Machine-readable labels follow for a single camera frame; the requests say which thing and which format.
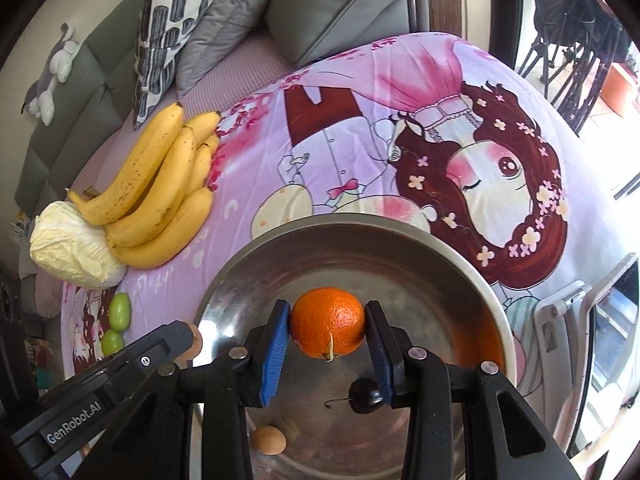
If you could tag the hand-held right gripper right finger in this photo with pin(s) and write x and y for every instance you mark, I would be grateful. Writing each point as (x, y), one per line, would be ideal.
(381, 355)

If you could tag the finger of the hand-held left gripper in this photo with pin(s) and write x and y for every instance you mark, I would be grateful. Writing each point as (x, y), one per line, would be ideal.
(160, 347)

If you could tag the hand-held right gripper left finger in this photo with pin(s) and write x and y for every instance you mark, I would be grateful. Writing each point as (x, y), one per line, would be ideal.
(275, 350)

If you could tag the brown longan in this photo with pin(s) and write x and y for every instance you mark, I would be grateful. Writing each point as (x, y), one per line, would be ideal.
(194, 344)
(268, 440)

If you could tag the dark cherry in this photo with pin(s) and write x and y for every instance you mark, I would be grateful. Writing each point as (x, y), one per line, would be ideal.
(364, 396)

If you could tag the oblong green jujube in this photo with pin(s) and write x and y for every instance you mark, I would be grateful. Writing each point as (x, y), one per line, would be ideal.
(112, 342)

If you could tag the round green jujube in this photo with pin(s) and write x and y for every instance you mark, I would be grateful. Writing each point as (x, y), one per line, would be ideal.
(120, 310)

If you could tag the orange tangerine with stem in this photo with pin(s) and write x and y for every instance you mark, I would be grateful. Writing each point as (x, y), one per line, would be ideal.
(327, 322)

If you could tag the stainless steel plate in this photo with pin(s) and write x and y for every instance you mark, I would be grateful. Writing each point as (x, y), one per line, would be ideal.
(400, 270)

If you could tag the napa cabbage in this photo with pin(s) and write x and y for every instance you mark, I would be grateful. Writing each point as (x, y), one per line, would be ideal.
(75, 245)

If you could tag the yellow banana bunch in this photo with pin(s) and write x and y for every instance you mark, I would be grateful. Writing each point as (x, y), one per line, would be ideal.
(150, 195)

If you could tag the white folding stand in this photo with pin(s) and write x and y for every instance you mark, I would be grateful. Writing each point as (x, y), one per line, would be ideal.
(565, 305)

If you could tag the printed cartoon blanket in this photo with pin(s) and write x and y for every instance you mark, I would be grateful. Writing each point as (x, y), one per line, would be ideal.
(350, 160)

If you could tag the grey sofa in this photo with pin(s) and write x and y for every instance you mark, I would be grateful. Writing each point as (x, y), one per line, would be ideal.
(75, 125)

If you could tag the grey and white plush toy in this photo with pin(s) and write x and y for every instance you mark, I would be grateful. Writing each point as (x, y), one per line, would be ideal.
(57, 67)

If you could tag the black and white patterned pillow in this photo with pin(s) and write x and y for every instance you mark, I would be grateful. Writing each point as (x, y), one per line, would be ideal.
(165, 35)

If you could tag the grey quilted pillow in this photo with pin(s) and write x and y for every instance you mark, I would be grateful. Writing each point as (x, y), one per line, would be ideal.
(235, 20)

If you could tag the grey leather cushion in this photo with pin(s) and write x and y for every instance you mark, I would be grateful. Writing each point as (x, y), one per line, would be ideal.
(340, 5)

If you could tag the orange plant pot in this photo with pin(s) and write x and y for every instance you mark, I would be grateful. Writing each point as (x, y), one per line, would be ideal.
(620, 87)

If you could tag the black chair frame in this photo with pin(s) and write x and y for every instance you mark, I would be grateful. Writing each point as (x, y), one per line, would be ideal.
(567, 10)

